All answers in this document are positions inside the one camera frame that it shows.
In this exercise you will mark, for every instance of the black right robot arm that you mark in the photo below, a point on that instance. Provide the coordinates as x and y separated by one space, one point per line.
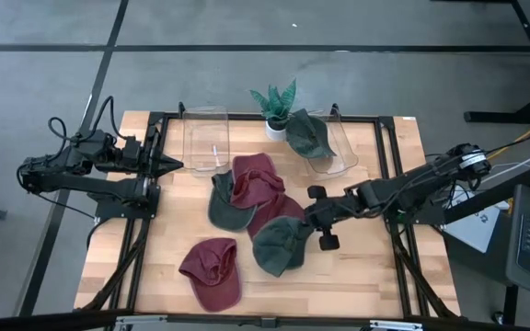
407 188

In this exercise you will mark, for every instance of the clear plastic bin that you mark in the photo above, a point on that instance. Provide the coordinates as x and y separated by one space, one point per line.
341 156
205 138

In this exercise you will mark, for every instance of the green plant in white pot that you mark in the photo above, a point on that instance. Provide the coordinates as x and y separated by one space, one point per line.
276 108

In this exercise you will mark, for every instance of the dark green baseball cap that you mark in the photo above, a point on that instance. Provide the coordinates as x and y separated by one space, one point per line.
306 135
279 248
226 211

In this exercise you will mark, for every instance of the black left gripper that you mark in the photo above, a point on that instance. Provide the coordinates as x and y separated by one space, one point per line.
134 151

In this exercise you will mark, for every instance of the dark red baseball cap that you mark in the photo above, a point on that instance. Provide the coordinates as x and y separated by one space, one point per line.
253 184
214 280
279 209

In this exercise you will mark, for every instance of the black side desk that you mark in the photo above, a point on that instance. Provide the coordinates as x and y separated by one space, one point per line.
490 197

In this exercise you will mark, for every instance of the black rig crossbar with brackets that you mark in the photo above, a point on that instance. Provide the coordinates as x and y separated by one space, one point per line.
62 319

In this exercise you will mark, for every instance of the black floor stand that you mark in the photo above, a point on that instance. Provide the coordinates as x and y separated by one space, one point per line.
529 32

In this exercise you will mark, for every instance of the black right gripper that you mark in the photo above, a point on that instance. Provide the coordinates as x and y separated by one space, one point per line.
334 211

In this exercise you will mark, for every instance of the black aluminium table frame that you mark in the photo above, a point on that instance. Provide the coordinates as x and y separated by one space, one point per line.
381 151

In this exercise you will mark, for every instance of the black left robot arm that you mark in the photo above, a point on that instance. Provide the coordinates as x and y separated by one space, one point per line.
85 186

